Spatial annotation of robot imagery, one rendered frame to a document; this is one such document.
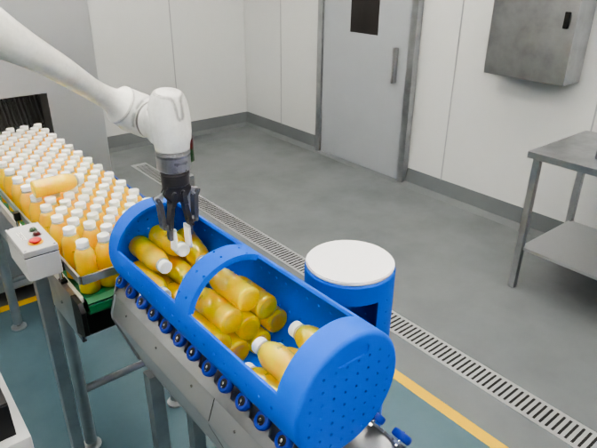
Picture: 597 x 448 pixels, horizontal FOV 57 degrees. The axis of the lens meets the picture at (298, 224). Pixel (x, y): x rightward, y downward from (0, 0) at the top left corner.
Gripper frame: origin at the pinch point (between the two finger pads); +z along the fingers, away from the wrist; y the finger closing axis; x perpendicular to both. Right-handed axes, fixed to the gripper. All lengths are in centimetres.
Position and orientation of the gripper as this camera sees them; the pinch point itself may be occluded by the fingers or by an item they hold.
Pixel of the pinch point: (180, 237)
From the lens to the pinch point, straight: 158.7
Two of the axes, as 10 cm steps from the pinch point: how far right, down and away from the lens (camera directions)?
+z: -0.1, 9.0, 4.4
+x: -6.3, -3.5, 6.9
